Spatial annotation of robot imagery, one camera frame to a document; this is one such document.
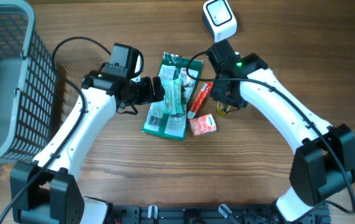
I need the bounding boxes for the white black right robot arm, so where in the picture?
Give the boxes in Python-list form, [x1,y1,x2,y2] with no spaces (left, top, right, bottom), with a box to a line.
[207,52,355,223]

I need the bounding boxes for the green 3M gloves packet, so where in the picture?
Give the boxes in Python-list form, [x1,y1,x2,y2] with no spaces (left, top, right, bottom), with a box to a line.
[142,52,203,140]

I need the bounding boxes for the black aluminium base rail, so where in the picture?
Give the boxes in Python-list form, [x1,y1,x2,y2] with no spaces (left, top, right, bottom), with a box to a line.
[102,203,331,224]

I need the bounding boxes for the red toothpaste tube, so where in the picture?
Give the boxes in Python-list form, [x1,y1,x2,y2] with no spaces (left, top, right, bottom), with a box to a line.
[187,82,214,119]

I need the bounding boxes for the yellow Vim liquid bottle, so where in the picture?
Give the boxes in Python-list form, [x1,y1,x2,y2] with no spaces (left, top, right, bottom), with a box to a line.
[216,101,231,117]

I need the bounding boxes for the white barcode scanner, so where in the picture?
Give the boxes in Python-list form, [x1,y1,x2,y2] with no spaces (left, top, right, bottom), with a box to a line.
[202,0,237,43]

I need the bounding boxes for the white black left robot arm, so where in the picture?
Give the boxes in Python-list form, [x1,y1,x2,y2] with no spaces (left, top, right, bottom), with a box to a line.
[10,70,165,223]

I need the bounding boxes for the red tissue pack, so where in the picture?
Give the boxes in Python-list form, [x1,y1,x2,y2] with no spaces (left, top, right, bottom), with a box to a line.
[189,114,217,137]

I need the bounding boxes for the light green wipes pack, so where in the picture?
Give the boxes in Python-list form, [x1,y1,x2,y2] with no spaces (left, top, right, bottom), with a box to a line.
[161,78,183,115]

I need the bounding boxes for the grey plastic shopping basket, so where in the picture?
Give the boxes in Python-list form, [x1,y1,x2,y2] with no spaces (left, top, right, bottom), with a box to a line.
[0,1,57,163]

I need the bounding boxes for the black right camera cable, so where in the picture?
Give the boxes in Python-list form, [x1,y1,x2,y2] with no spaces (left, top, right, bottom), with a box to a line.
[186,50,355,215]

